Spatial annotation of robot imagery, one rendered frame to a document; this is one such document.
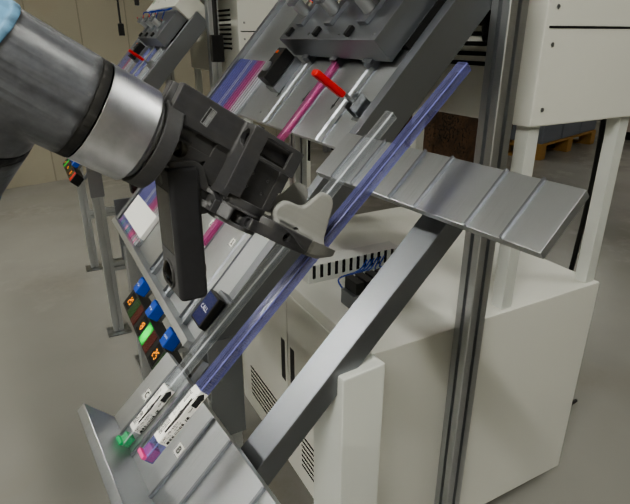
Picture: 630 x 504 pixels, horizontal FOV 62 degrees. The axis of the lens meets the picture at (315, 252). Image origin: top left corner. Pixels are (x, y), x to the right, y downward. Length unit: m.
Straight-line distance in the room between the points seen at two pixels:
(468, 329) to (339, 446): 0.49
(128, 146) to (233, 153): 0.09
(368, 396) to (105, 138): 0.40
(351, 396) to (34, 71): 0.43
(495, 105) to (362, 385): 0.52
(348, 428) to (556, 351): 0.85
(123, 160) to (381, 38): 0.55
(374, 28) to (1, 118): 0.62
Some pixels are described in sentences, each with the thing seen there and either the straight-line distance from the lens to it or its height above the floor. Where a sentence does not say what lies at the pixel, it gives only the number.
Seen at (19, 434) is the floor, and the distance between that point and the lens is 1.98.
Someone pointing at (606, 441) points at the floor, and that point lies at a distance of 1.94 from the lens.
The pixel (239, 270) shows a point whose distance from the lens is 0.84.
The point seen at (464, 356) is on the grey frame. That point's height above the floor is 0.58.
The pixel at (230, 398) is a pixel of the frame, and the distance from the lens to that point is 0.82.
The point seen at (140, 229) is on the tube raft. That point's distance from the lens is 1.25.
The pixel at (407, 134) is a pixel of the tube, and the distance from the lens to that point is 0.56.
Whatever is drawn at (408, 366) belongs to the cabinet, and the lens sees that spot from 1.05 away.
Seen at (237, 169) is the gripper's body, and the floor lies 1.06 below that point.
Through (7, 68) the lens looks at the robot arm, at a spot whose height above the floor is 1.14.
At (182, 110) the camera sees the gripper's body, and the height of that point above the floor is 1.10.
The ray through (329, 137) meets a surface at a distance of 0.88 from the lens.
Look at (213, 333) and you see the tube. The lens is 0.63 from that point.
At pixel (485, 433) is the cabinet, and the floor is 0.30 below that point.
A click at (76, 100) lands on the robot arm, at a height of 1.12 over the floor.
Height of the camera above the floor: 1.16
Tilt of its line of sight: 22 degrees down
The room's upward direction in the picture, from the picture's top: straight up
